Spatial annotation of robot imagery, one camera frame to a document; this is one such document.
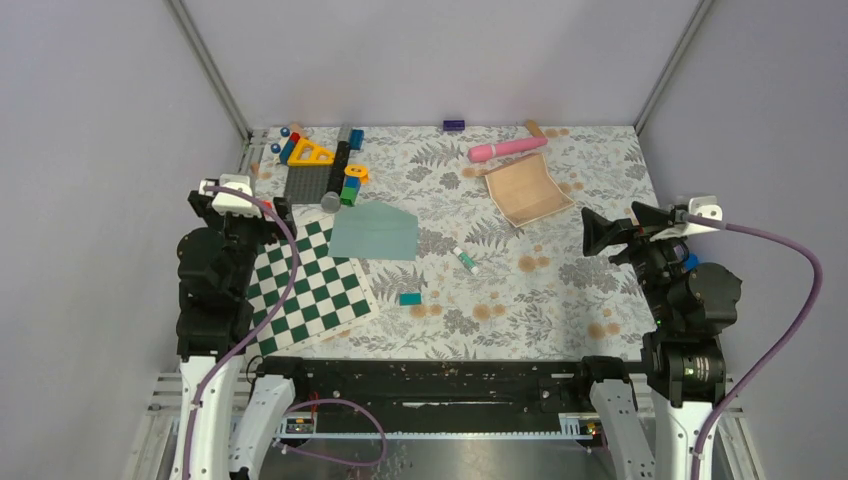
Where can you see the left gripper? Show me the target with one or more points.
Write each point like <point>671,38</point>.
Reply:
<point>272,229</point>

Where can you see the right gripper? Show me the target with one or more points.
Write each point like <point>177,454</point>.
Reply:
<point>599,232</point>

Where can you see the green white glue stick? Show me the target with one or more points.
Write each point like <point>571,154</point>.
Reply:
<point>468,263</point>

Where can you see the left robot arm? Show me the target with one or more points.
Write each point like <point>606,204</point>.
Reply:
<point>215,266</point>

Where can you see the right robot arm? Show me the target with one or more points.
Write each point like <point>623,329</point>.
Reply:
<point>682,360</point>

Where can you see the grey lego baseplate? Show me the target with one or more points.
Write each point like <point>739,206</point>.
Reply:
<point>307,185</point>

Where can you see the yellow triangle toy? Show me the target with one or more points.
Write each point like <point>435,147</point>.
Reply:
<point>307,153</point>

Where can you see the grey cylinder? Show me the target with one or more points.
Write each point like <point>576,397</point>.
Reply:
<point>330,202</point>

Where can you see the green white checkerboard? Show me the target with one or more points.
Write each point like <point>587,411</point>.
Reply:
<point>330,295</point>

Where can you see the green blue brick stack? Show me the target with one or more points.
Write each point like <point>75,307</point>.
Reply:
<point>355,176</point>

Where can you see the floral table mat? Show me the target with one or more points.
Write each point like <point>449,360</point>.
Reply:
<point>536,296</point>

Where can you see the wooden block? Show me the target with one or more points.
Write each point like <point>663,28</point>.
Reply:
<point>534,129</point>

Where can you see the blue lego brick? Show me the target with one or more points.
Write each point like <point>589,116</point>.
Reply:
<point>356,139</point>

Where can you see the pink cylinder marker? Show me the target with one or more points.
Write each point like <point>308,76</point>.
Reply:
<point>485,152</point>

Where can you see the small teal block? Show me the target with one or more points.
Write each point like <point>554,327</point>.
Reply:
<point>410,299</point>

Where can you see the purple small brick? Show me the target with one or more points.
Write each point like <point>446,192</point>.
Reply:
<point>453,125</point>

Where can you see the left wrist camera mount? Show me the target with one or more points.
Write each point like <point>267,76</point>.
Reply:
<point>227,203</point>

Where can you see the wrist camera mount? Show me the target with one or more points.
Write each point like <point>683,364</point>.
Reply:
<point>680,220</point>
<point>227,203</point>

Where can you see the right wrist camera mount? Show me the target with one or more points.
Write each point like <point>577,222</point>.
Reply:
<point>680,220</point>

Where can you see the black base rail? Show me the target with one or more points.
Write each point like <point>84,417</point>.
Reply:
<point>443,397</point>

